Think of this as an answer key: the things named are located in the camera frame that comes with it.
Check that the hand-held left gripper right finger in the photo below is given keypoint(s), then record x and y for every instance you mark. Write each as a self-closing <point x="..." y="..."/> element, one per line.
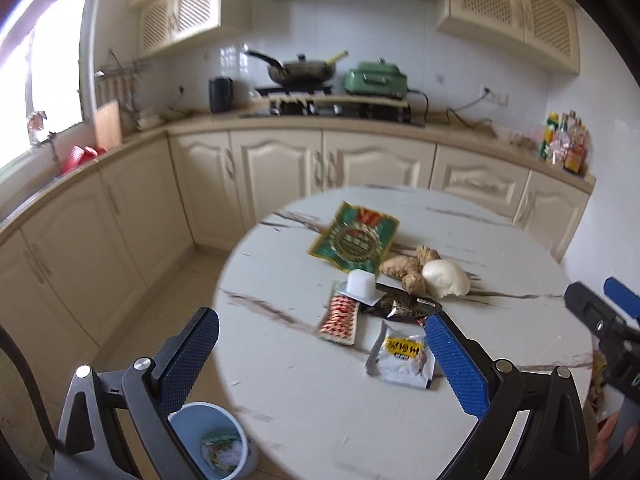
<point x="457" y="365"/>

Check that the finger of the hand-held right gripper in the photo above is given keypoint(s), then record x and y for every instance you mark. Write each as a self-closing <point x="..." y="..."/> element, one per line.
<point x="625" y="297"/>
<point x="592" y="307"/>

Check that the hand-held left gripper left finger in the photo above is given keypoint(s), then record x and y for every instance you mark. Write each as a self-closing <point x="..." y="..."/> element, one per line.
<point x="192" y="355"/>

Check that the white packet with yellow label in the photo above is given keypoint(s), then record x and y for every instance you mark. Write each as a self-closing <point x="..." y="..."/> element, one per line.
<point x="400" y="355"/>

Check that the dark shiny wrapper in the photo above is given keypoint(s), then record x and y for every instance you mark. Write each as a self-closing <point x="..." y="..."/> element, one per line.
<point x="400" y="305"/>

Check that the blue trash bin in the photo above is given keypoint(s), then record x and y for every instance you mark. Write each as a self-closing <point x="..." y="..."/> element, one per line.
<point x="245" y="455"/>

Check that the green packet with red emblem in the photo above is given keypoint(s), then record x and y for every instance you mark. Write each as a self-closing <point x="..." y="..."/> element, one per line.
<point x="355" y="240"/>

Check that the white garlic bulb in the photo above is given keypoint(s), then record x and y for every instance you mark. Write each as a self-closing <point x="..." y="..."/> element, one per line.
<point x="445" y="280"/>

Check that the ginger root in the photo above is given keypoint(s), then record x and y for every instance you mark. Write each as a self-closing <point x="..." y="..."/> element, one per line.
<point x="405" y="270"/>

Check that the round marble table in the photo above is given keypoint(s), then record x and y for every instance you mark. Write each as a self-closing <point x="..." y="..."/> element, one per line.
<point x="300" y="395"/>

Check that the red checked packet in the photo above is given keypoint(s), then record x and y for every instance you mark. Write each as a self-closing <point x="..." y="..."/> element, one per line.
<point x="340" y="317"/>

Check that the white plastic jelly cup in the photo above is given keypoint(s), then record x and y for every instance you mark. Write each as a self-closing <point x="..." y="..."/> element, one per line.
<point x="361" y="282"/>

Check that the cluster of condiment bottles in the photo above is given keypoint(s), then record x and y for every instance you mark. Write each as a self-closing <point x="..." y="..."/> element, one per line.
<point x="565" y="145"/>

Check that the cream lower cabinets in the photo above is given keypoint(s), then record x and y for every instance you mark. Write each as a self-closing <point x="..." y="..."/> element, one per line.
<point x="280" y="170"/>

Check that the red plastic basket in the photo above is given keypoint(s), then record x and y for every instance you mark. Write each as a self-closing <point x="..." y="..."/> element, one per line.
<point x="82" y="157"/>

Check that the stack of white bowls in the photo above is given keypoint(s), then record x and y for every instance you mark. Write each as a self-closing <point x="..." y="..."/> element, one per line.
<point x="149" y="120"/>

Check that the wooden cutting board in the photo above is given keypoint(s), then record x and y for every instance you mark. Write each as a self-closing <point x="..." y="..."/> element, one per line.
<point x="107" y="125"/>

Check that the black electric kettle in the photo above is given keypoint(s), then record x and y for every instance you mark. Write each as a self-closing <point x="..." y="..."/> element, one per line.
<point x="221" y="95"/>

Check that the metal sink faucet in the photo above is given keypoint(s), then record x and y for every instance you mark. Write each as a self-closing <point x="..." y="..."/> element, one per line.
<point x="39" y="127"/>

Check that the black gas stove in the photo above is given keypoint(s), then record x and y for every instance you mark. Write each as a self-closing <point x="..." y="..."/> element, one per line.
<point x="330" y="112"/>

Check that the green electric cooking pot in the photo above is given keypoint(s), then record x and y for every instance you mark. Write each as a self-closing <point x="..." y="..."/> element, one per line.
<point x="375" y="80"/>

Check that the wide lattice door cabinet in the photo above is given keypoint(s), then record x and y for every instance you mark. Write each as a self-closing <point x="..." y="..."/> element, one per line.
<point x="510" y="15"/>

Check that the black frying pan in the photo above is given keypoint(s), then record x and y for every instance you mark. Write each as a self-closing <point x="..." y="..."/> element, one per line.
<point x="305" y="70"/>

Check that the kitchen window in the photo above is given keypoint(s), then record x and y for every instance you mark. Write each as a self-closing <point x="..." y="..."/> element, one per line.
<point x="45" y="70"/>

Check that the double wall outlet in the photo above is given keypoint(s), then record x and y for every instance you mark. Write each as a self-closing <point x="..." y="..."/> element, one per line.
<point x="495" y="96"/>

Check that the wall utensil rack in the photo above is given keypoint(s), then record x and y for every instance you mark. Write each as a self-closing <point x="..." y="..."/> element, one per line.
<point x="125" y="80"/>

